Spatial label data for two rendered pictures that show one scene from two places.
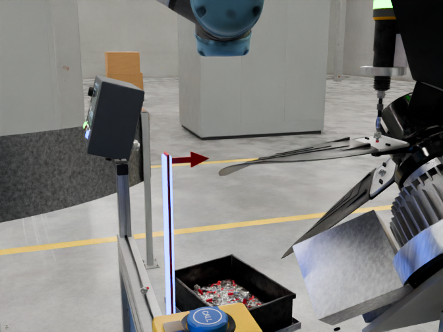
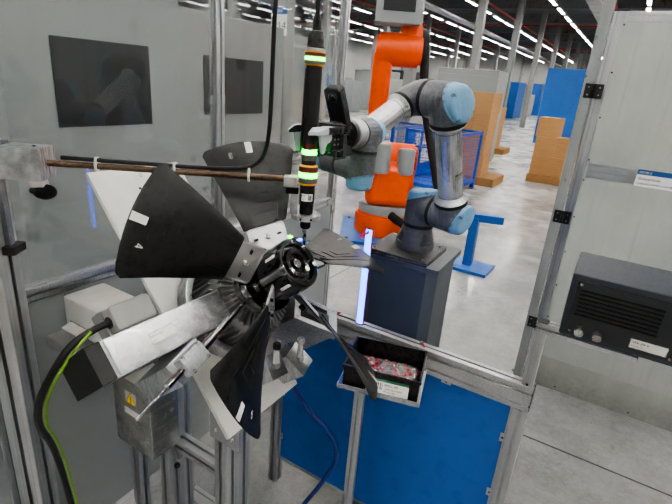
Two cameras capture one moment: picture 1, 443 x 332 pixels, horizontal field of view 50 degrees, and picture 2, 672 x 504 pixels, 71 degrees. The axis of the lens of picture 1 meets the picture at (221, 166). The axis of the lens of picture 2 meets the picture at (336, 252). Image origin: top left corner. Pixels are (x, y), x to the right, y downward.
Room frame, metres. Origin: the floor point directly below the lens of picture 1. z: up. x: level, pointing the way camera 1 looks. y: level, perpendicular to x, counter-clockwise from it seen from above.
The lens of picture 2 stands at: (1.62, -0.92, 1.61)
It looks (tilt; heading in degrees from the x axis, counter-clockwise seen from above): 20 degrees down; 138
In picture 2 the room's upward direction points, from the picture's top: 5 degrees clockwise
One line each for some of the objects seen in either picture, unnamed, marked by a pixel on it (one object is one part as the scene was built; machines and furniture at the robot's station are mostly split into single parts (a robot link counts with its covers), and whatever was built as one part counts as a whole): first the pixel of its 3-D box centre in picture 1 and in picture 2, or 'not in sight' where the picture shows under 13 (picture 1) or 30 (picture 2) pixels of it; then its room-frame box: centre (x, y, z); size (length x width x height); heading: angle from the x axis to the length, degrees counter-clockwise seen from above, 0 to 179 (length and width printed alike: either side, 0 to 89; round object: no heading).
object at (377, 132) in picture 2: not in sight; (366, 133); (0.68, 0.00, 1.48); 0.11 x 0.08 x 0.09; 107
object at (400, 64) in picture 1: (391, 42); (302, 197); (0.76, -0.26, 1.34); 0.09 x 0.07 x 0.10; 53
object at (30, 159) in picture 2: not in sight; (23, 161); (0.38, -0.75, 1.39); 0.10 x 0.07 x 0.09; 53
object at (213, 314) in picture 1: (207, 322); not in sight; (0.42, 0.01, 1.08); 0.04 x 0.04 x 0.02
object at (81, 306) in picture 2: not in sight; (97, 314); (0.27, -0.61, 0.92); 0.17 x 0.16 x 0.11; 18
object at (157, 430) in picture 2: not in sight; (146, 407); (0.51, -0.57, 0.73); 0.15 x 0.09 x 0.22; 18
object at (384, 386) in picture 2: (228, 298); (385, 368); (0.87, -0.01, 0.85); 0.22 x 0.17 x 0.07; 33
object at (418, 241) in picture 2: not in sight; (416, 233); (0.51, 0.49, 1.07); 0.15 x 0.15 x 0.10
